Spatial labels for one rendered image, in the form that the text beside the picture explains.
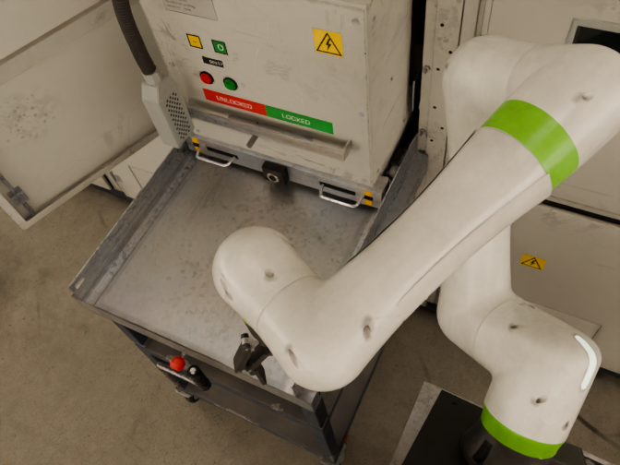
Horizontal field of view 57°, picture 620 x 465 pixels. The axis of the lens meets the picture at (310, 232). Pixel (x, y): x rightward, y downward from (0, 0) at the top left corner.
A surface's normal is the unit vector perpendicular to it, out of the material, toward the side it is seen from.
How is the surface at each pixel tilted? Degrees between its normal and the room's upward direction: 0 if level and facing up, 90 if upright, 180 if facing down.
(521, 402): 46
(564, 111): 24
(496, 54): 31
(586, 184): 89
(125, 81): 90
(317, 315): 8
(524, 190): 60
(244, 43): 90
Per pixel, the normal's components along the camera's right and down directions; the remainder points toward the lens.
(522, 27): -0.43, 0.78
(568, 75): -0.34, -0.45
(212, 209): -0.11, -0.54
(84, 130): 0.68, 0.57
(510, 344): -0.86, -0.17
